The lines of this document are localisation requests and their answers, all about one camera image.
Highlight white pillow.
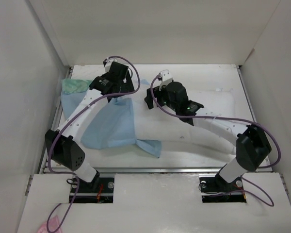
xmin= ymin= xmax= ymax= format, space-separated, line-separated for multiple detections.
xmin=132 ymin=88 xmax=242 ymax=156

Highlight light blue pillowcase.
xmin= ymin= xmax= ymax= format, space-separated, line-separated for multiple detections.
xmin=61 ymin=79 xmax=162 ymax=158

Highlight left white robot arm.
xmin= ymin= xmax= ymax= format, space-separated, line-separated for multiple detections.
xmin=45 ymin=57 xmax=138 ymax=193

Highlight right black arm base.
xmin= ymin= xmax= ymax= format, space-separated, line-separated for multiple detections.
xmin=198 ymin=175 xmax=246 ymax=203

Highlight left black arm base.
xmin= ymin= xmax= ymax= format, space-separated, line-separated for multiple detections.
xmin=74 ymin=177 xmax=114 ymax=204

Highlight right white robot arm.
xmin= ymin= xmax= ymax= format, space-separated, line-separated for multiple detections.
xmin=145 ymin=82 xmax=272 ymax=192

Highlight pink cloth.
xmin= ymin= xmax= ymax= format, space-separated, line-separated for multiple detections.
xmin=37 ymin=216 xmax=62 ymax=233

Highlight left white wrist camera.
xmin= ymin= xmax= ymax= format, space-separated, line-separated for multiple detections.
xmin=103 ymin=57 xmax=113 ymax=68

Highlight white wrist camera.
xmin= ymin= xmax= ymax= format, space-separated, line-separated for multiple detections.
xmin=103 ymin=57 xmax=113 ymax=68
xmin=158 ymin=69 xmax=173 ymax=91

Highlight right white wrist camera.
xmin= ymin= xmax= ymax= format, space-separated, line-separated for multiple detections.
xmin=158 ymin=69 xmax=173 ymax=91

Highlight front aluminium rail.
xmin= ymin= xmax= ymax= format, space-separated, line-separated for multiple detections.
xmin=41 ymin=166 xmax=273 ymax=173

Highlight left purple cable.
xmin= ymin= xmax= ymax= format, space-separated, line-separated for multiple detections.
xmin=45 ymin=55 xmax=141 ymax=231

